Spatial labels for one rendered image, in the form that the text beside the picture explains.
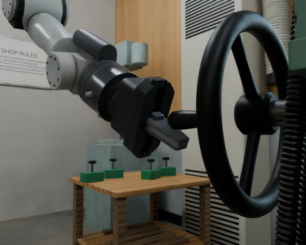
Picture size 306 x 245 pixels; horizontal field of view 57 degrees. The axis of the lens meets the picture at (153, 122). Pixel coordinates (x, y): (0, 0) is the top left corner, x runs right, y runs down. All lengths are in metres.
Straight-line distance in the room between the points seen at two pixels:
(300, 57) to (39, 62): 2.91
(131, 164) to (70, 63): 1.90
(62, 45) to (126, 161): 1.80
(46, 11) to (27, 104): 2.34
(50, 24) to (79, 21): 2.76
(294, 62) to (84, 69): 0.31
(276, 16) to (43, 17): 1.44
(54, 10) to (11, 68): 2.32
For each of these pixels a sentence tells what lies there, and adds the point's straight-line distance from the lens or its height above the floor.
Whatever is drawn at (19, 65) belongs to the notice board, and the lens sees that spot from 3.04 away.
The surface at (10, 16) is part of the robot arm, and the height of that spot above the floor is 1.03.
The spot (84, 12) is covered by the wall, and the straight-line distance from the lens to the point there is 3.48.
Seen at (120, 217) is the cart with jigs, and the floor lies 0.41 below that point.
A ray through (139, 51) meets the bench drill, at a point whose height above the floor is 1.45.
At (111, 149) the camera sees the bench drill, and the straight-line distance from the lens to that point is 2.24.
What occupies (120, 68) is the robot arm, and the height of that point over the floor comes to 0.88.
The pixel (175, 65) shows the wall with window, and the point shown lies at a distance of 2.60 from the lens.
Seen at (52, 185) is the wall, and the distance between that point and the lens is 3.12.
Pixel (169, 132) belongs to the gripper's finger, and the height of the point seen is 0.78.
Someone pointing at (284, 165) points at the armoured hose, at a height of 0.75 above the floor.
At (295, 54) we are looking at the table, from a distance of 0.30.
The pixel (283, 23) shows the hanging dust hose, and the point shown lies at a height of 1.42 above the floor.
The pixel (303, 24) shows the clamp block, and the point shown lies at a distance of 0.33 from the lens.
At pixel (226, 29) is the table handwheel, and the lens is 0.36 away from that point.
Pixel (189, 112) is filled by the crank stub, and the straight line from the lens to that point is 0.35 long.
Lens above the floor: 0.78
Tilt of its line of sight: 3 degrees up
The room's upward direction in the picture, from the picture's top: straight up
